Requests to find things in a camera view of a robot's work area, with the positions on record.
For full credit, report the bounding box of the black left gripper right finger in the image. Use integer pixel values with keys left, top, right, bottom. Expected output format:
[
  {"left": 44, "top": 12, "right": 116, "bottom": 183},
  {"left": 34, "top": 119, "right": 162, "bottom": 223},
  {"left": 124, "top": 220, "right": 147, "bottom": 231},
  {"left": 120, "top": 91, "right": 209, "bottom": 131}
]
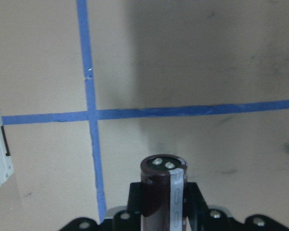
[{"left": 186, "top": 182, "right": 233, "bottom": 231}]

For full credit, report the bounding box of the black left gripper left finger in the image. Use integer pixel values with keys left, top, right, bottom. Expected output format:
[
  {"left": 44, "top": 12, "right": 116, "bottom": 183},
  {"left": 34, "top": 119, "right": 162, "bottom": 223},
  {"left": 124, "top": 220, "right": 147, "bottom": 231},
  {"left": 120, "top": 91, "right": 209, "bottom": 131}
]
[{"left": 112, "top": 182, "right": 143, "bottom": 231}]

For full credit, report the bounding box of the dark brown cylindrical capacitor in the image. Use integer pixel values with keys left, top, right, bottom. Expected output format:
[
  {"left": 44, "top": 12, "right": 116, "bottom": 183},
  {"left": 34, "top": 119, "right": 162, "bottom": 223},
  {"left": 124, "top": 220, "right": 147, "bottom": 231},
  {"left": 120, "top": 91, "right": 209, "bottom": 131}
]
[{"left": 140, "top": 154, "right": 187, "bottom": 231}]

